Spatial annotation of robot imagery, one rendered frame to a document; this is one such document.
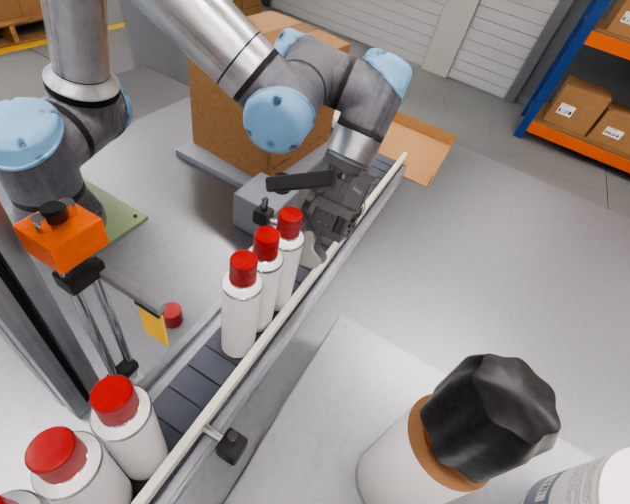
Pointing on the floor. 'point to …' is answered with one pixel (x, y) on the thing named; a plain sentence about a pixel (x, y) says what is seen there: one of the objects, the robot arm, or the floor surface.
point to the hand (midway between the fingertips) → (287, 265)
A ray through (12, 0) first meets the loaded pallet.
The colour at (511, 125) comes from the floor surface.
